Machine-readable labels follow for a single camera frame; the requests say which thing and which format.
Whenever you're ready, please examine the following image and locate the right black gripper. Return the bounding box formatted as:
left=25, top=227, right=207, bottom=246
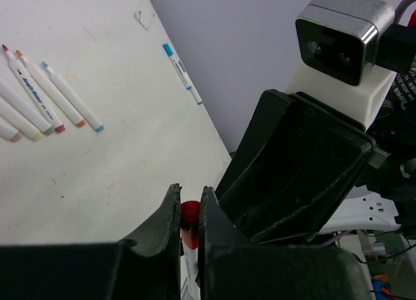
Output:
left=216, top=89, right=376, bottom=243

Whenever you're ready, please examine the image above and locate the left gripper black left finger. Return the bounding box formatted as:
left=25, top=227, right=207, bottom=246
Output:
left=1, top=184, right=181, bottom=299

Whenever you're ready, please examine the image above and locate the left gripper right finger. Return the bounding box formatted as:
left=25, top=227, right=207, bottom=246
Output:
left=198, top=187, right=372, bottom=299

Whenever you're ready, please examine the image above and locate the white pen red cap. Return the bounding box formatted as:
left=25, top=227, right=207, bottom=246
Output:
left=180, top=200, right=201, bottom=300

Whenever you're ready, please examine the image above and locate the white pen blue cap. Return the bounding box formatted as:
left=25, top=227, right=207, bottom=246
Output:
left=162, top=43, right=203, bottom=105

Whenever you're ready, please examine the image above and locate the white pen magenta tip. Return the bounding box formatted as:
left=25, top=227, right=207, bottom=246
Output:
left=2, top=44, right=66, bottom=133

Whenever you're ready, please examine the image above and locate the white pen light blue tip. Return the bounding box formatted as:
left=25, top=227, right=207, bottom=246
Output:
left=42, top=61, right=105, bottom=133

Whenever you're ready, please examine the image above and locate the white pen grey tip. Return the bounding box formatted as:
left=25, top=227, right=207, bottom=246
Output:
left=0, top=79, right=55, bottom=135

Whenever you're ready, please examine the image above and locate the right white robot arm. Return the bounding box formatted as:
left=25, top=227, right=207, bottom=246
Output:
left=216, top=90, right=415, bottom=243

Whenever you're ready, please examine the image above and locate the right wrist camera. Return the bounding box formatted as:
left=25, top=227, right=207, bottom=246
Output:
left=285, top=0, right=396, bottom=130

